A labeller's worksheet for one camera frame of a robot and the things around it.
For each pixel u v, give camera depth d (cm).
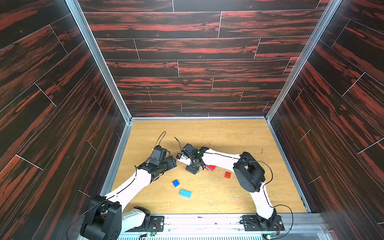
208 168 90
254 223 67
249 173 53
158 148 77
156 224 70
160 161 66
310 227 73
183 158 84
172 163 77
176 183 86
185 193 82
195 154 70
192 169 83
